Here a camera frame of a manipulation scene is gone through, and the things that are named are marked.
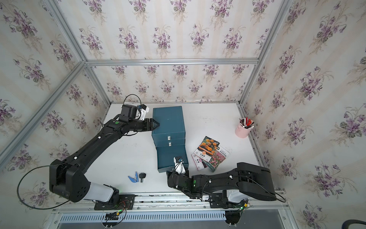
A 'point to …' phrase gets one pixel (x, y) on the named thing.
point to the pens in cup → (246, 123)
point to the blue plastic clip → (136, 180)
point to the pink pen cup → (242, 132)
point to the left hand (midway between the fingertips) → (156, 125)
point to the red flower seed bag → (217, 158)
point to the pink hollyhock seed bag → (200, 164)
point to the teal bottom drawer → (166, 155)
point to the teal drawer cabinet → (170, 119)
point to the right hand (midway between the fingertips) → (172, 173)
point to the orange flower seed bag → (207, 148)
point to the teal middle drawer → (167, 142)
